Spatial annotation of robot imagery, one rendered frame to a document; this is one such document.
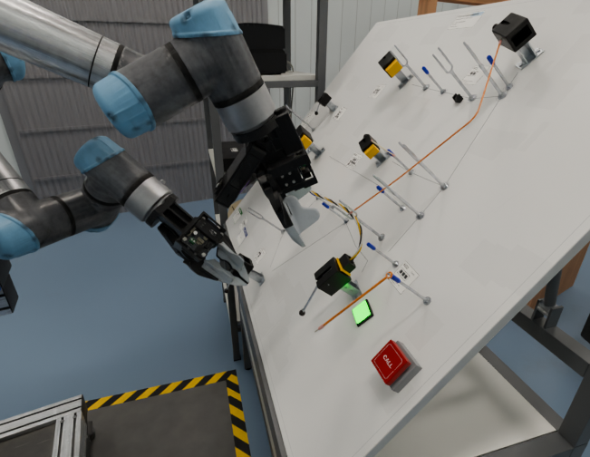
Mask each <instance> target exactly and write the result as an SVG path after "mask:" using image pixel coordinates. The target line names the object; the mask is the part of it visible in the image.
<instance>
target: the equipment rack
mask: <svg viewBox="0 0 590 457"><path fill-rule="evenodd" d="M327 22H328V0H317V20H316V59H315V73H303V72H297V71H291V65H290V64H289V63H286V65H287V68H288V72H285V73H281V74H276V73H261V77H262V79H263V81H264V82H265V85H266V88H284V105H287V106H288V102H289V88H290V105H289V108H290V109H291V88H295V87H315V98H314V104H315V103H316V102H317V101H318V99H319V98H320V97H321V95H322V94H323V93H324V91H325V75H326V48H327ZM283 28H284V29H285V49H284V51H285V53H286V60H287V61H288V62H290V63H291V0H283ZM203 106H204V115H205V124H206V133H207V142H208V158H209V167H210V176H211V185H212V193H213V202H214V211H215V220H216V222H217V223H218V224H219V225H220V226H222V227H223V228H224V226H223V224H224V223H226V221H227V219H228V215H227V208H225V207H223V206H221V205H219V204H217V203H216V202H215V194H214V188H215V187H216V185H217V183H218V181H219V180H220V178H223V176H224V175H225V173H226V171H224V164H223V153H222V143H221V132H220V122H219V114H218V111H217V110H216V108H215V106H214V105H213V103H212V101H211V100H210V99H209V97H207V98H205V99H204V100H203ZM219 263H220V265H221V267H223V268H224V269H225V270H227V268H228V267H229V264H228V263H227V262H225V261H222V260H219ZM226 288H227V284H226V283H222V289H223V300H224V303H225V302H227V311H228V316H229V321H230V328H231V337H232V346H233V358H234V361H238V360H241V358H240V352H239V341H238V332H241V325H238V324H240V313H239V302H238V292H237V286H233V285H229V287H228V290H229V292H228V293H225V291H224V290H225V289H226Z"/></svg>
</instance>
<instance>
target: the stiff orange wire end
mask: <svg viewBox="0 0 590 457"><path fill-rule="evenodd" d="M387 273H390V274H391V275H390V276H389V277H388V275H387ZM387 273H386V275H385V277H384V278H383V279H382V280H380V281H379V282H378V283H376V284H375V285H374V286H372V287H371V288H370V289H368V290H367V291H366V292H364V293H363V294H362V295H360V296H359V297H357V298H356V299H355V300H354V301H353V302H352V303H351V304H349V305H348V306H346V307H345V308H344V309H342V310H341V311H340V312H338V313H337V314H336V315H335V316H333V317H332V318H330V319H329V320H328V321H326V322H325V323H324V324H322V325H320V326H319V327H318V329H317V330H315V332H316V331H318V330H321V329H322V328H323V327H324V326H326V325H327V324H328V323H329V322H331V321H332V320H333V319H335V318H336V317H337V316H339V315H340V314H341V313H342V312H343V311H345V310H346V309H347V308H349V307H350V306H352V305H353V304H354V303H355V302H357V301H358V300H359V299H361V298H362V297H364V296H365V295H366V294H368V293H369V292H370V291H372V290H373V289H374V288H376V287H377V286H379V285H380V284H381V282H383V281H384V280H385V279H390V278H392V272H391V271H389V272H387Z"/></svg>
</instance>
